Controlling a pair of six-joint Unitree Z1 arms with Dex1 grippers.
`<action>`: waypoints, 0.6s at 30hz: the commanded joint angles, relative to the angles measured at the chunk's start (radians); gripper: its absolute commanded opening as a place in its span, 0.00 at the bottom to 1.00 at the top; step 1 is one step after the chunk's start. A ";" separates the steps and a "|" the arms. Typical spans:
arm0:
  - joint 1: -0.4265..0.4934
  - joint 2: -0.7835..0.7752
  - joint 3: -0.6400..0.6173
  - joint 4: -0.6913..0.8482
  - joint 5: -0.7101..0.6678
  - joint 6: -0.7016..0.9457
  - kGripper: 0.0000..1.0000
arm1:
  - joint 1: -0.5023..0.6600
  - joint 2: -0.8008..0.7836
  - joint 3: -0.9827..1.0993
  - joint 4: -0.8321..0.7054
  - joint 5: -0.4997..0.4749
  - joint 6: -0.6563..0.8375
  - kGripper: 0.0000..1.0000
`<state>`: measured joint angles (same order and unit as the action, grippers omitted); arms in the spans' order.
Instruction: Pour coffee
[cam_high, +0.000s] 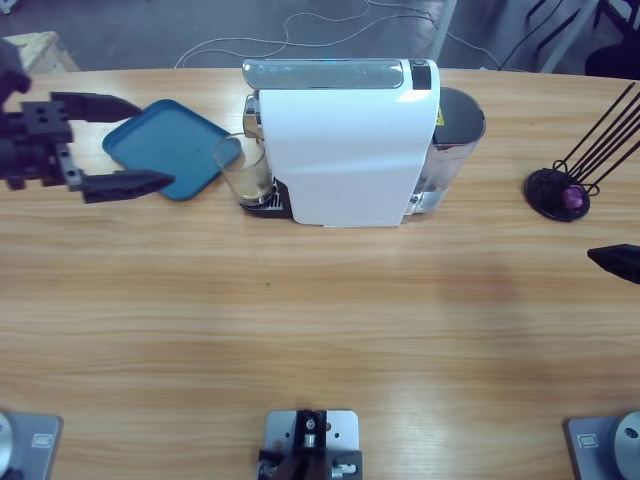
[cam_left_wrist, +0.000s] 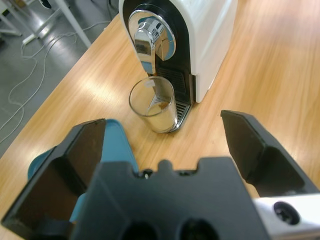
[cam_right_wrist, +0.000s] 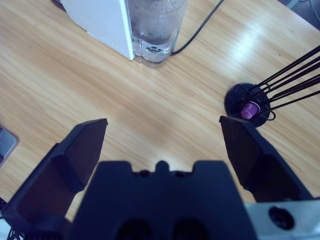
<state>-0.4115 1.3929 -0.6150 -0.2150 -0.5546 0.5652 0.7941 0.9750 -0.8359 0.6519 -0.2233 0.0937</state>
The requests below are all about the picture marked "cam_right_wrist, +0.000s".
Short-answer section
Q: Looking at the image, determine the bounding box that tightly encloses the grey centre mount base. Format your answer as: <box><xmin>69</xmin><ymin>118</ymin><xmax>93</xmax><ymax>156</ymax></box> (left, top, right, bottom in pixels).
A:
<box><xmin>0</xmin><ymin>123</ymin><xmax>21</xmax><ymax>171</ymax></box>

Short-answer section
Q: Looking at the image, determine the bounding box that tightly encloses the white capsule coffee machine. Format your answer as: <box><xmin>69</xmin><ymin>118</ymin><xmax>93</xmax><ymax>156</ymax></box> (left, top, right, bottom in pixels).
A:
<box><xmin>51</xmin><ymin>0</ymin><xmax>136</xmax><ymax>61</ymax></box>

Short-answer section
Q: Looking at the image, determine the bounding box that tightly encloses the black power cord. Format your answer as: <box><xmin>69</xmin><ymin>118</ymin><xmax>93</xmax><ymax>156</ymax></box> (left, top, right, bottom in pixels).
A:
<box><xmin>171</xmin><ymin>0</ymin><xmax>225</xmax><ymax>56</ymax></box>

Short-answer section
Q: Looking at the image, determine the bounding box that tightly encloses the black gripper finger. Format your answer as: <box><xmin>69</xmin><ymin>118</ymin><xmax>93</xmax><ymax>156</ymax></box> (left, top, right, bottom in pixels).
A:
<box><xmin>219</xmin><ymin>115</ymin><xmax>314</xmax><ymax>204</ymax></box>
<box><xmin>1</xmin><ymin>118</ymin><xmax>109</xmax><ymax>227</ymax></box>

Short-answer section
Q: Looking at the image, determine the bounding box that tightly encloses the clear water tank black lid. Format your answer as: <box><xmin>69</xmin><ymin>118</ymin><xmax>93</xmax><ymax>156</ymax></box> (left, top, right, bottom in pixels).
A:
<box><xmin>126</xmin><ymin>0</ymin><xmax>189</xmax><ymax>69</ymax></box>

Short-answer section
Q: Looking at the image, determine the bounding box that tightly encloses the black capsule holder with rods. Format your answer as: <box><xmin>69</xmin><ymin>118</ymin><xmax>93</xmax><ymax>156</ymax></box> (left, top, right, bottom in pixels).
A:
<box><xmin>224</xmin><ymin>44</ymin><xmax>320</xmax><ymax>128</ymax></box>

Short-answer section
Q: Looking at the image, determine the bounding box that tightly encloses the purple coffee capsule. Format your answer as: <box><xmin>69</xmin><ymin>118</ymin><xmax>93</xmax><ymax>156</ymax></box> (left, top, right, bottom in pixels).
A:
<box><xmin>239</xmin><ymin>101</ymin><xmax>261</xmax><ymax>120</ymax></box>

